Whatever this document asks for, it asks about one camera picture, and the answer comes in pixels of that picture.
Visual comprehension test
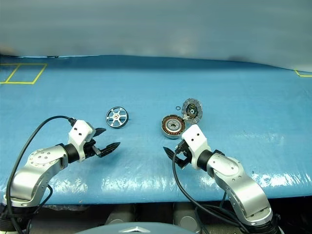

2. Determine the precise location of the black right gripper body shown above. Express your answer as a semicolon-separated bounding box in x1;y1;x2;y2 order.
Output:
174;139;194;169

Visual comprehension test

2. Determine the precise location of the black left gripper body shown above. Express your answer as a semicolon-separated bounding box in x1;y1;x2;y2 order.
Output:
82;139;101;158

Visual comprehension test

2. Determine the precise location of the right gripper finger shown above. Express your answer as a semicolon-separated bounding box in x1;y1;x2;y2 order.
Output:
163;146;176;159
174;156;189;170

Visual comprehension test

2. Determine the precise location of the silver spoked rotor bell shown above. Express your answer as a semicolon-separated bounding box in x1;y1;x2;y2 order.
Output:
105;106;129;128

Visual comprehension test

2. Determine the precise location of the motor stator with copper windings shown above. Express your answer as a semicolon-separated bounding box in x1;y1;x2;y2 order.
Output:
160;115;187;140

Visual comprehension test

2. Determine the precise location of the round motor circuit board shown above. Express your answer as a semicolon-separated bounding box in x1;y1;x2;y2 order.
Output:
180;97;204;124

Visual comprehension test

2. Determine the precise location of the grey rounded robot leg part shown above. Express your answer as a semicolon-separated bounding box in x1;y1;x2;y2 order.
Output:
104;206;135;227
172;204;203;228

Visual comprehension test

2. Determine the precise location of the blue-grey robot torso with logo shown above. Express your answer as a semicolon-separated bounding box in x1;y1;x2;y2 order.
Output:
79;220;197;234

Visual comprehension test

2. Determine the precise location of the large yellow tape square outline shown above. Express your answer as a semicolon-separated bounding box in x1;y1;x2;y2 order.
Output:
0;63;48;85

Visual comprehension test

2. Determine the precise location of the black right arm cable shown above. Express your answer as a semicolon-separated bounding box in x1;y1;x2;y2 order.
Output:
171;143;247;234

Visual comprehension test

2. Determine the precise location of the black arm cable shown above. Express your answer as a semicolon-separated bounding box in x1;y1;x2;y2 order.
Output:
3;115;78;234
171;143;247;234

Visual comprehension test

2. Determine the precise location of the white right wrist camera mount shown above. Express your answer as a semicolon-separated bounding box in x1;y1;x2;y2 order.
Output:
181;124;213;169

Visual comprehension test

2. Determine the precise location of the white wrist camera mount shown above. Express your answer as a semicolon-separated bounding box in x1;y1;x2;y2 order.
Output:
181;124;213;169
68;119;97;163

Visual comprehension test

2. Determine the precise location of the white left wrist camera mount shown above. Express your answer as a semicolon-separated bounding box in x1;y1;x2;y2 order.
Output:
68;119;97;163

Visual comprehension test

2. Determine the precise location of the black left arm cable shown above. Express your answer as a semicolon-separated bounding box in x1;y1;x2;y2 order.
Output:
3;115;78;234

